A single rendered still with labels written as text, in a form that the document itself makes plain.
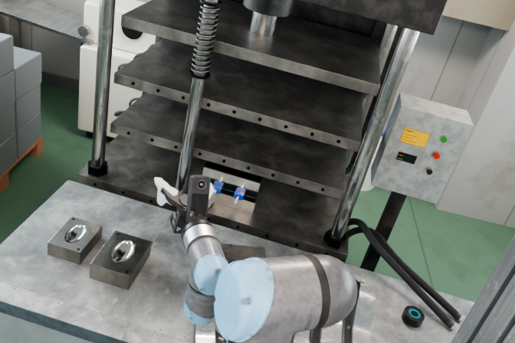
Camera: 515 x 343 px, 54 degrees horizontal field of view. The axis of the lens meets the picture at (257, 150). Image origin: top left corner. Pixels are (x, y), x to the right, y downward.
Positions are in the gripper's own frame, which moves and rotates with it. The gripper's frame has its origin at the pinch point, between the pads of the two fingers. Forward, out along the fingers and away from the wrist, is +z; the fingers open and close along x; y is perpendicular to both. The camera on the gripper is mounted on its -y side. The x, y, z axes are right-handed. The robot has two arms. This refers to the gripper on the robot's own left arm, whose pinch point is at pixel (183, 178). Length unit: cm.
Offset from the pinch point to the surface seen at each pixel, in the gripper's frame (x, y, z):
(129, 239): 4, 59, 43
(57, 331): -19, 82, 21
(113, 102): 26, 103, 255
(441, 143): 118, -6, 36
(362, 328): 76, 47, -11
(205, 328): 23, 57, -1
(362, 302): 78, 43, -4
